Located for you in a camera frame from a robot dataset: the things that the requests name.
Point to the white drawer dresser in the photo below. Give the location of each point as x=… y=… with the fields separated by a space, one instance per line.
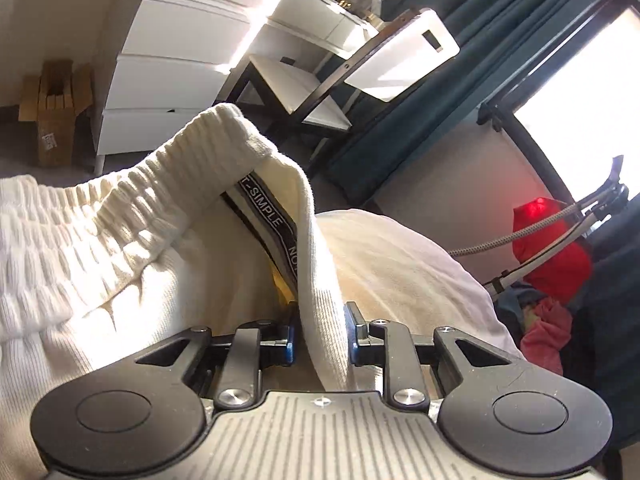
x=160 y=62

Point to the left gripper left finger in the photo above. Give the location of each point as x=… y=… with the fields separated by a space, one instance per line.
x=149 y=410

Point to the pink clothes pile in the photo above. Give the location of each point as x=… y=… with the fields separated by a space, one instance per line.
x=548 y=329

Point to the window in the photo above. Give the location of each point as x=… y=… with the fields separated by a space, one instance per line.
x=575 y=107

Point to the dark right curtain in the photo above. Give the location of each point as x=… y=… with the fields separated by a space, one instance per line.
x=603 y=352

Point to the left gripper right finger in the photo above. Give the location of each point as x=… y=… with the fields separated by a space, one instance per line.
x=469 y=410

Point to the teal curtain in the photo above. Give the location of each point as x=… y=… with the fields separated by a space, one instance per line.
x=496 y=39

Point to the cardboard box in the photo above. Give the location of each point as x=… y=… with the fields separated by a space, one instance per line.
x=53 y=100

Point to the pastel bed duvet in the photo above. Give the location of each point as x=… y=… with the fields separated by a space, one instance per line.
x=410 y=274

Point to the white knit jacket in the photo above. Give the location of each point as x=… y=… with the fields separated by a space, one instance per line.
x=218 y=157

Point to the white black chair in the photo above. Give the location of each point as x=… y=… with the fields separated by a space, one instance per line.
x=403 y=52

